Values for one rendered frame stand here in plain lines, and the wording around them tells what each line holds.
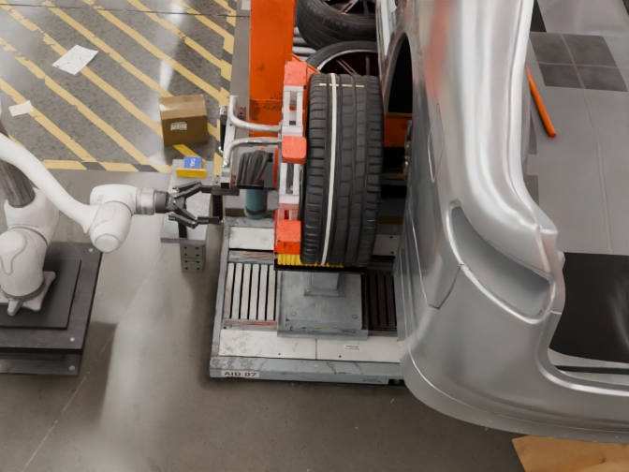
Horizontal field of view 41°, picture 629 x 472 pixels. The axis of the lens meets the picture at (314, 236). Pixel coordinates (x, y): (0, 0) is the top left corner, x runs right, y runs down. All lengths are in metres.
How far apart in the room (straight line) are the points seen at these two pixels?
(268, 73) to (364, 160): 0.80
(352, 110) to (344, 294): 0.95
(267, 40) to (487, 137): 1.44
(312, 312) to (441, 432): 0.68
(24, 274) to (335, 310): 1.17
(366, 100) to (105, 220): 0.90
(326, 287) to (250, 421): 0.60
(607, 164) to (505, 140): 1.10
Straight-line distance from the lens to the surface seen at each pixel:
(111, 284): 3.69
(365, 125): 2.64
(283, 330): 3.34
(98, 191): 2.84
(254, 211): 3.21
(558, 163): 2.91
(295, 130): 2.66
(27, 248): 3.13
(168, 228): 3.27
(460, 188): 1.90
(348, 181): 2.60
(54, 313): 3.25
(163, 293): 3.64
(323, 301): 3.34
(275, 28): 3.15
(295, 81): 2.90
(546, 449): 3.43
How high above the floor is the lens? 2.90
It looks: 49 degrees down
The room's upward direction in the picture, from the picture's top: 6 degrees clockwise
